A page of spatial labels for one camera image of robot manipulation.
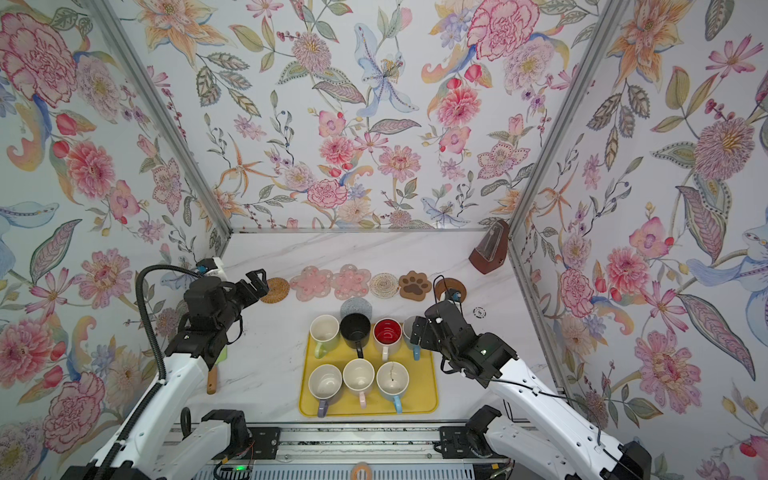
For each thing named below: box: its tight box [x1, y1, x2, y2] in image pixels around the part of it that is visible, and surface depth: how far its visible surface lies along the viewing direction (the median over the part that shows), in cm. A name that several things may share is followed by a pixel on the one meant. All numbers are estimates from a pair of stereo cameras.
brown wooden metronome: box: [468, 220, 509, 275], surface depth 105 cm
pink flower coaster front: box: [289, 266, 333, 302], surface depth 109 cm
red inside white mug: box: [373, 317, 403, 362], surface depth 88 cm
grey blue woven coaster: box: [340, 297, 373, 322], surface depth 102 cm
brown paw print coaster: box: [398, 270, 432, 301], surface depth 106 cm
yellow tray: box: [299, 325, 439, 417], surface depth 84 cm
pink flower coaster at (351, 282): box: [332, 264, 372, 301], surface depth 109 cm
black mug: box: [339, 312, 372, 359], surface depth 86 cm
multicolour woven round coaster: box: [369, 272, 399, 299], surface depth 106 cm
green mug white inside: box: [309, 314, 340, 359], surface depth 86 cm
